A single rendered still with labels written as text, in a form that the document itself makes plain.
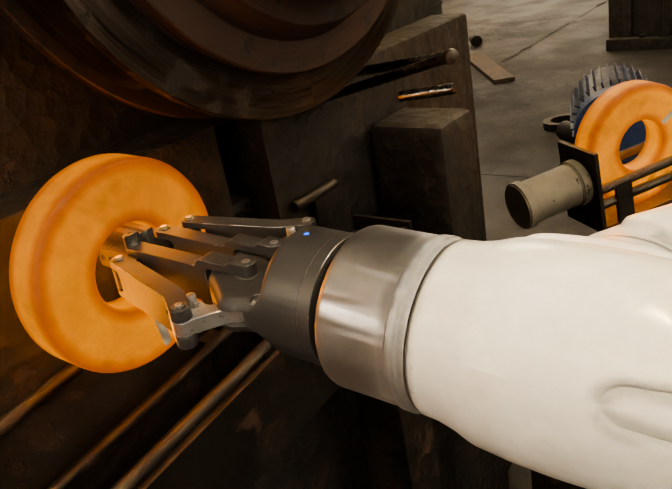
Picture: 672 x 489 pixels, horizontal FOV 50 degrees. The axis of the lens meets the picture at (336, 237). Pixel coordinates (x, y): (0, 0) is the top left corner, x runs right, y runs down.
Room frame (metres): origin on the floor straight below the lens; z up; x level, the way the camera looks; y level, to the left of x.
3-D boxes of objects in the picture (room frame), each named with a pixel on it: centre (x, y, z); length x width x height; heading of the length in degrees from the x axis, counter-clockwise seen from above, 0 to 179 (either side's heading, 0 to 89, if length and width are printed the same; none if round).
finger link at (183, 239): (0.43, 0.08, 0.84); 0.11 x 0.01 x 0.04; 49
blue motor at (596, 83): (2.62, -1.11, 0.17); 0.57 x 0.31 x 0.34; 160
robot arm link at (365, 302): (0.33, -0.02, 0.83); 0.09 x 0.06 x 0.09; 140
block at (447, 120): (0.82, -0.12, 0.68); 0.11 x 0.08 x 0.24; 50
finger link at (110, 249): (0.44, 0.15, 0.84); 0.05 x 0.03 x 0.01; 50
